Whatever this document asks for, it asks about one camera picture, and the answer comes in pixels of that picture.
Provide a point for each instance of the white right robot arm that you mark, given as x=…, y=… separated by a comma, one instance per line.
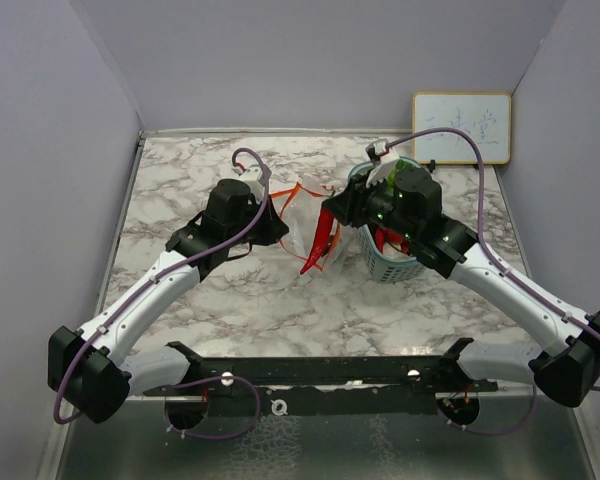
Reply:
x=564, y=365

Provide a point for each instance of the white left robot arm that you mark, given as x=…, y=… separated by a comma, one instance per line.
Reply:
x=86, y=366

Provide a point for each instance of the clear orange-zip bag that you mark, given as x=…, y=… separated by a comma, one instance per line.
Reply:
x=298, y=206

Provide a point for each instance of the small whiteboard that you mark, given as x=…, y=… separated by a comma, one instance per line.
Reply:
x=483, y=116

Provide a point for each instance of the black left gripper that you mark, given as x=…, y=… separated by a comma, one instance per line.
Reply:
x=275, y=228

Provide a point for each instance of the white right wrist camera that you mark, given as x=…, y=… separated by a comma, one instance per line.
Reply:
x=383, y=159

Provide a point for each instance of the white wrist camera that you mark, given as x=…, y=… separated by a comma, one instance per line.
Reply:
x=383, y=159
x=256, y=179

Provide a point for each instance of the light blue plastic basket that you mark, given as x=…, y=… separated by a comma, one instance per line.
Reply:
x=385, y=269

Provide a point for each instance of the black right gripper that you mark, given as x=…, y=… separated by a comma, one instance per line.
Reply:
x=349, y=204

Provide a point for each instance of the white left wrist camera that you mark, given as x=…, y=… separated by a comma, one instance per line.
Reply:
x=256, y=179

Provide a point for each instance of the green grape bunch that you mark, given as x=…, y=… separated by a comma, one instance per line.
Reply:
x=402, y=163

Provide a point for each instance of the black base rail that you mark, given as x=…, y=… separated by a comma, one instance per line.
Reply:
x=311, y=386

